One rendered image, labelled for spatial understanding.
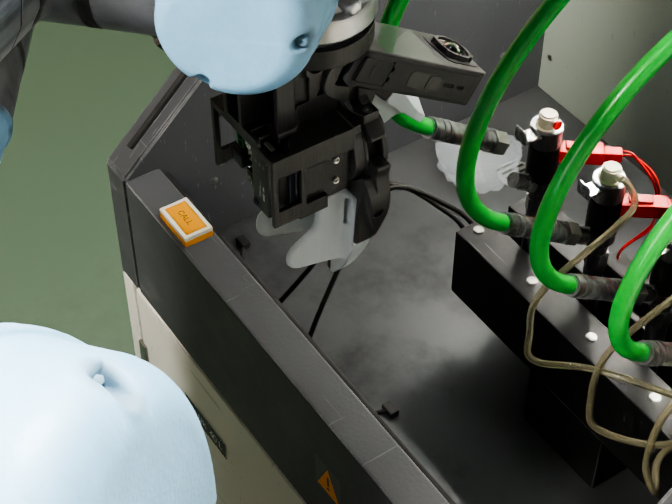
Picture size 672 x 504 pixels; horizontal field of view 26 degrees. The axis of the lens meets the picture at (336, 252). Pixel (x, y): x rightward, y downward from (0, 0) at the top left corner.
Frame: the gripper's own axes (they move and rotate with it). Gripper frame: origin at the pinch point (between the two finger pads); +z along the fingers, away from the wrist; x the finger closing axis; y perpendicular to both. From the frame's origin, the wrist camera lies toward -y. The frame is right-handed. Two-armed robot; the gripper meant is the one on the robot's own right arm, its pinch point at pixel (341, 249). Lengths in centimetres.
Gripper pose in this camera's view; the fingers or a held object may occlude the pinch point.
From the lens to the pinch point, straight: 97.1
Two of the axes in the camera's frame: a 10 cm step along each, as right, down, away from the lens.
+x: 5.5, 5.9, -5.8
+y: -8.3, 3.9, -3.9
